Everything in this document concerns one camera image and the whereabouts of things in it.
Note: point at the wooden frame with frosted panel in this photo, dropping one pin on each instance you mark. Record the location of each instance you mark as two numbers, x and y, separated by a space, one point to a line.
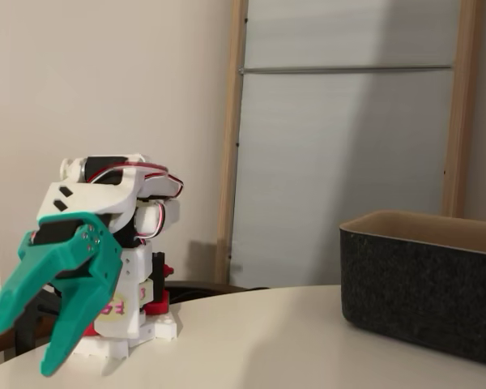
328 162

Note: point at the thin metal rod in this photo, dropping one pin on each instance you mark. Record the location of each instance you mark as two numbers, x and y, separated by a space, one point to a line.
348 69

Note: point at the dark grey felt box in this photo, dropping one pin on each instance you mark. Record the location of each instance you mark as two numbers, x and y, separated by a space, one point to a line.
409 291

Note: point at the black clamp with red pad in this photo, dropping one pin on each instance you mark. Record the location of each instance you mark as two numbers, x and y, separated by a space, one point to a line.
159 275
24 336

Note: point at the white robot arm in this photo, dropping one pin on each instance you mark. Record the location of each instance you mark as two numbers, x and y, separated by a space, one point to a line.
101 194

